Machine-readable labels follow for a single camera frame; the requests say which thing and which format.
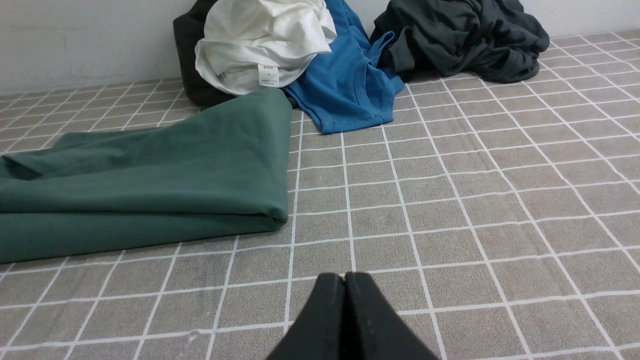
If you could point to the blue shirt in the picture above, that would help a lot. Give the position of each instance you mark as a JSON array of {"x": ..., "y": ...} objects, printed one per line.
[{"x": 345, "y": 90}]

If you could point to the dark grey crumpled shirt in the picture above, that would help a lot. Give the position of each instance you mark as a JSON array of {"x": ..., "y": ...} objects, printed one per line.
[{"x": 494, "y": 39}]

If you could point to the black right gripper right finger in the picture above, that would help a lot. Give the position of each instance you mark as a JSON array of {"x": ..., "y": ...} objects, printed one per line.
[{"x": 373, "y": 330}]

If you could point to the green long-sleeved shirt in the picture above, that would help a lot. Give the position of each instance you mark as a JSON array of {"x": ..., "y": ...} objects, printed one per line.
[{"x": 219, "y": 173}]

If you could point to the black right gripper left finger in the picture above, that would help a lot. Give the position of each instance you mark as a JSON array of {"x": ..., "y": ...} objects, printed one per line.
[{"x": 316, "y": 333}]

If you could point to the white shirt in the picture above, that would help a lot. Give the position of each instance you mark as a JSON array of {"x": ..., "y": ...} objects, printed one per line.
[{"x": 249, "y": 45}]

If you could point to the black garment under white shirt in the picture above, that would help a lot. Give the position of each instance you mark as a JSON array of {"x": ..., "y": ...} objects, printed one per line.
[{"x": 188, "y": 29}]

